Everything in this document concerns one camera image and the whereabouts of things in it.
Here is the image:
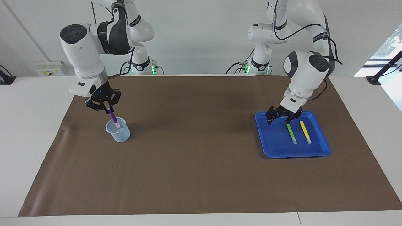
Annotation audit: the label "black clamp stand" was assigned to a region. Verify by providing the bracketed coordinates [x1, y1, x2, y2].
[366, 50, 402, 85]

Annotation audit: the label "green marker pen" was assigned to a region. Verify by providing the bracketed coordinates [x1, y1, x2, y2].
[286, 122, 298, 145]

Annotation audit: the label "black base cables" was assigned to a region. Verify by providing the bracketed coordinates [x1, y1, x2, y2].
[225, 47, 255, 75]

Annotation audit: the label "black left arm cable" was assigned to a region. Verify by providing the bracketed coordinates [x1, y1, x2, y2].
[272, 0, 343, 101]

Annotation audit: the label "brown paper table mat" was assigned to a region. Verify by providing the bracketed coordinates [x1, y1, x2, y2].
[18, 75, 402, 217]

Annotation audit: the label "blue plastic tray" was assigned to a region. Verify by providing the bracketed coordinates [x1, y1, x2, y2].
[255, 111, 332, 159]

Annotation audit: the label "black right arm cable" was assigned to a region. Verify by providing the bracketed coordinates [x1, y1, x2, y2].
[91, 0, 136, 79]

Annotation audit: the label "translucent plastic cup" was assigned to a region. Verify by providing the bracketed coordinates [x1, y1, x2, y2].
[106, 117, 131, 143]

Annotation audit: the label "window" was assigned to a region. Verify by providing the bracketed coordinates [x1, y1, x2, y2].
[353, 24, 402, 112]

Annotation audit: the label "black desk device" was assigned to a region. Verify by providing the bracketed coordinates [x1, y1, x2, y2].
[0, 65, 17, 85]

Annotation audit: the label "purple marker pen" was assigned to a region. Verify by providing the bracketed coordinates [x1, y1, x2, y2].
[107, 107, 121, 128]

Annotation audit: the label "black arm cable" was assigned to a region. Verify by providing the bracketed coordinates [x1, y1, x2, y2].
[272, 0, 343, 101]
[91, 0, 136, 79]

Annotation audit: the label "white wall power socket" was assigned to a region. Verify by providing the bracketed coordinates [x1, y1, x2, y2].
[34, 61, 65, 77]

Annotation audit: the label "yellow marker pen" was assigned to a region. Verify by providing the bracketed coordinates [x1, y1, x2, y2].
[299, 121, 312, 144]

